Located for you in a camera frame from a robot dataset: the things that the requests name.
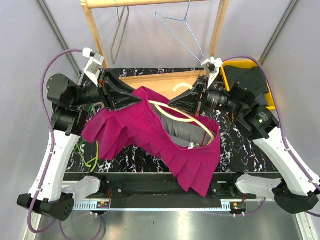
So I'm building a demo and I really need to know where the dark grey folded garment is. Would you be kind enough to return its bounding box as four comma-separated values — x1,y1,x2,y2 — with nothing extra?
224,65,269,104

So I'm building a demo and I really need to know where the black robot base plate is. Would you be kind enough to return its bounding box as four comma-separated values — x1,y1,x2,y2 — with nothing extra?
76,172,261,212

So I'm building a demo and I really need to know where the yellow plastic bin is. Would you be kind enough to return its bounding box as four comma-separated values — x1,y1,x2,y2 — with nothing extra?
220,59,276,110

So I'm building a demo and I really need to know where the lime green plastic hanger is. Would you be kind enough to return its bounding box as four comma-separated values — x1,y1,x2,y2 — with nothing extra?
74,141,100,173

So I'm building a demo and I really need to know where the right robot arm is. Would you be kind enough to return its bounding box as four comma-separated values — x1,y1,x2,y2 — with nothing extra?
169,76,320,214

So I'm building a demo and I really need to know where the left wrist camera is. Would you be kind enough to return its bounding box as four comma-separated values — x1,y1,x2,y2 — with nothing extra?
82,47,105,86

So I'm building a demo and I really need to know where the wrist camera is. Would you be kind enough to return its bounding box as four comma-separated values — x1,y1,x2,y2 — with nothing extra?
82,47,105,86
200,56,223,89

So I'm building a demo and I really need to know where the wooden clothes rack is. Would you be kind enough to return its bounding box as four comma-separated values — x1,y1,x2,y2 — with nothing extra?
80,0,229,98

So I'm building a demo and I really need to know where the magenta pleated skirt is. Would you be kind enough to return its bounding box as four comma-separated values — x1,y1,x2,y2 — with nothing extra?
82,87,221,197

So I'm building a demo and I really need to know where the green velvet hanger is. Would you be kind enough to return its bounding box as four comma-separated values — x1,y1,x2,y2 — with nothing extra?
72,103,100,153

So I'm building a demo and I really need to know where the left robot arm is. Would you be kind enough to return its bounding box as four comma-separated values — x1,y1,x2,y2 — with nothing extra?
17,69,142,221

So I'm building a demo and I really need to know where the blue wire hanger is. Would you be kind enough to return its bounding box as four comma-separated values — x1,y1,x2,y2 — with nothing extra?
154,0,205,63

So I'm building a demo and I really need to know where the grey velvet hanger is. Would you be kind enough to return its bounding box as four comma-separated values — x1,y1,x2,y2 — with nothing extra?
92,102,105,111

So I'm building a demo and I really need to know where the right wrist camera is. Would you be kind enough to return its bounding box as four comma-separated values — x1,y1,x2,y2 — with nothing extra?
200,56,223,89

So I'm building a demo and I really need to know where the light wooden hanger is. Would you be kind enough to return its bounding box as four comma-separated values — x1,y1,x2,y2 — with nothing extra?
147,83,216,146

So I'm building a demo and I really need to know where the blue-grey folded garment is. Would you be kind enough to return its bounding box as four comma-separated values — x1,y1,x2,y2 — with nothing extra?
258,95,274,109

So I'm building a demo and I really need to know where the grey hanger on rack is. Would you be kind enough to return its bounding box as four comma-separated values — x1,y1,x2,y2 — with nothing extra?
110,0,130,65

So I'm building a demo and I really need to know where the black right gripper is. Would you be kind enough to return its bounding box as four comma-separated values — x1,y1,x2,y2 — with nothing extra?
168,75,245,117

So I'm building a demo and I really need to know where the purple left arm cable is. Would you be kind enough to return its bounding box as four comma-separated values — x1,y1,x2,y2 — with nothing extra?
26,48,106,240

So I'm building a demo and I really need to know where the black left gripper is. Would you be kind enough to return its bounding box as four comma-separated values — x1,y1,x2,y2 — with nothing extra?
72,68,143,111

